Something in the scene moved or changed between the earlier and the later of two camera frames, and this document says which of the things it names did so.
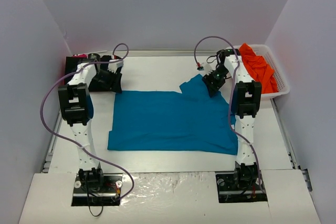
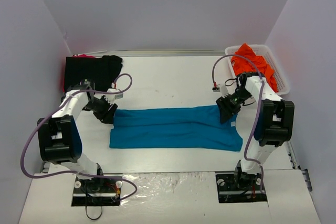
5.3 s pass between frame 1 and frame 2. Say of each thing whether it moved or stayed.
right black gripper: moved
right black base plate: stayed
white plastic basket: stayed
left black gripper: moved
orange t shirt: stayed
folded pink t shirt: stayed
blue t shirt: moved
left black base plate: stayed
